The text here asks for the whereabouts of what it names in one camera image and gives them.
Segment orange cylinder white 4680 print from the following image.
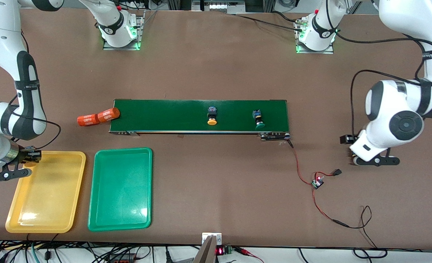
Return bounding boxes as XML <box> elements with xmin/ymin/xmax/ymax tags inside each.
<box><xmin>77</xmin><ymin>115</ymin><xmax>99</xmax><ymax>127</ymax></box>
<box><xmin>97</xmin><ymin>107</ymin><xmax>121</xmax><ymax>124</ymax></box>

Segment green mushroom push button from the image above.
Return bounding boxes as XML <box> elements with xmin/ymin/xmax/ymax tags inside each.
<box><xmin>252</xmin><ymin>110</ymin><xmax>266</xmax><ymax>130</ymax></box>

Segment red lead with black plug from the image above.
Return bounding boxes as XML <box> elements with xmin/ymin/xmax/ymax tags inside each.
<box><xmin>315</xmin><ymin>169</ymin><xmax>343</xmax><ymax>180</ymax></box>

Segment yellow plastic tray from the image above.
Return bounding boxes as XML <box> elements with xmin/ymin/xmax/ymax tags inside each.
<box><xmin>5</xmin><ymin>150</ymin><xmax>87</xmax><ymax>234</ymax></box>

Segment green plastic tray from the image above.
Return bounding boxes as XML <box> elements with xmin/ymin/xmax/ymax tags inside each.
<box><xmin>87</xmin><ymin>147</ymin><xmax>153</xmax><ymax>232</ymax></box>

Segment black power strip red switches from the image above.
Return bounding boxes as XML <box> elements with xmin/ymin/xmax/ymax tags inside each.
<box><xmin>106</xmin><ymin>253</ymin><xmax>138</xmax><ymax>263</ymax></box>

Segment green conveyor belt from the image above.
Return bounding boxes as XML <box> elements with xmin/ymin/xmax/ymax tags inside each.
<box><xmin>108</xmin><ymin>99</ymin><xmax>292</xmax><ymax>141</ymax></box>

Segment red black clip lead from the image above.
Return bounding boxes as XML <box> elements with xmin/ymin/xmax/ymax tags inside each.
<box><xmin>234</xmin><ymin>247</ymin><xmax>264</xmax><ymax>263</ymax></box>

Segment white light unit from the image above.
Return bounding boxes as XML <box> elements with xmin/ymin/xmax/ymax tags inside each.
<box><xmin>192</xmin><ymin>0</ymin><xmax>246</xmax><ymax>14</ymax></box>

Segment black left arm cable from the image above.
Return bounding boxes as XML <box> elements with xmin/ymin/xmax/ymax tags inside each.
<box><xmin>334</xmin><ymin>0</ymin><xmax>432</xmax><ymax>137</ymax></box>

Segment red black motor wire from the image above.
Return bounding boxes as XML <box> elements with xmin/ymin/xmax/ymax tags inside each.
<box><xmin>287</xmin><ymin>139</ymin><xmax>315</xmax><ymax>186</ymax></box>

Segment red black power wire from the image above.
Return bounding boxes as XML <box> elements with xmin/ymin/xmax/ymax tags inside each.
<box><xmin>312</xmin><ymin>188</ymin><xmax>388</xmax><ymax>259</ymax></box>

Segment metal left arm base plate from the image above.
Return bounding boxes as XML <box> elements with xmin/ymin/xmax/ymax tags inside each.
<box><xmin>296</xmin><ymin>37</ymin><xmax>334</xmax><ymax>54</ymax></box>

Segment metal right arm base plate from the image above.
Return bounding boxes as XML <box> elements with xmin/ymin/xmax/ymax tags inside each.
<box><xmin>103</xmin><ymin>11</ymin><xmax>146</xmax><ymax>51</ymax></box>

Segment black cable across table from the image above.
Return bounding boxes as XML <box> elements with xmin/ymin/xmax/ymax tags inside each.
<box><xmin>234</xmin><ymin>10</ymin><xmax>307</xmax><ymax>33</ymax></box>

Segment grey metal camera bracket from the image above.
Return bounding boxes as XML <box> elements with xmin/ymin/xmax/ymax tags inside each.
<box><xmin>193</xmin><ymin>233</ymin><xmax>222</xmax><ymax>263</ymax></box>

